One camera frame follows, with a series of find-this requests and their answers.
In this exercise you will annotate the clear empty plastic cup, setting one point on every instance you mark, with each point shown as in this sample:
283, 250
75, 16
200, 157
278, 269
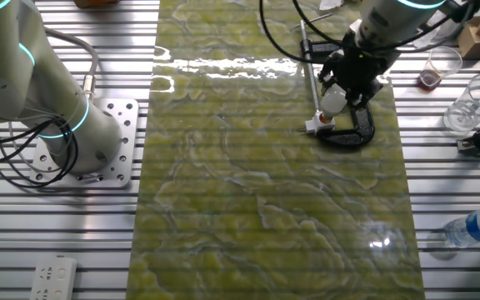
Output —
465, 112

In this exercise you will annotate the green marble pattern mat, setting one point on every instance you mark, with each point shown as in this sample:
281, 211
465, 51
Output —
244, 187

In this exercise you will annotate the white plug-in lamp socket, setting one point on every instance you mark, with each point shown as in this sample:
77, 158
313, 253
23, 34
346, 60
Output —
313, 125

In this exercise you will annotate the clear cup with brown liquid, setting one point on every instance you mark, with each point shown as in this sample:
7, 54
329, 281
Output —
429, 79

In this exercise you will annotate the white Flexiv robot arm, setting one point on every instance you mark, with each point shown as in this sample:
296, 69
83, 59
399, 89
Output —
6, 62

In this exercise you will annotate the black C-clamp with steel screw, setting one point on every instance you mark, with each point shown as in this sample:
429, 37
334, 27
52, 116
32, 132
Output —
363, 125

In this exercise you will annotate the white crumpled tissue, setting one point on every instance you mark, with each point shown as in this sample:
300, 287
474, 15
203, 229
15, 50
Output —
331, 4

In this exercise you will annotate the white power strip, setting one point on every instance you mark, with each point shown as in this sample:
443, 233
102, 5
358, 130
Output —
52, 279

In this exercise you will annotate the small cardboard box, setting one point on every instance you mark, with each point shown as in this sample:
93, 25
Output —
473, 43

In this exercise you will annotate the white LED light bulb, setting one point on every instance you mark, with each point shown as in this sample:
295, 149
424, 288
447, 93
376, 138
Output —
332, 100

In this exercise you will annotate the clear water bottle blue label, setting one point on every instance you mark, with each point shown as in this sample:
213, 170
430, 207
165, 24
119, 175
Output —
477, 227

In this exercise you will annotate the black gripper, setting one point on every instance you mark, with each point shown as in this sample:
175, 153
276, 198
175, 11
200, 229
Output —
358, 68

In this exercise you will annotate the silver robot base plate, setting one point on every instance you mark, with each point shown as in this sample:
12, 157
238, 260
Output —
125, 125

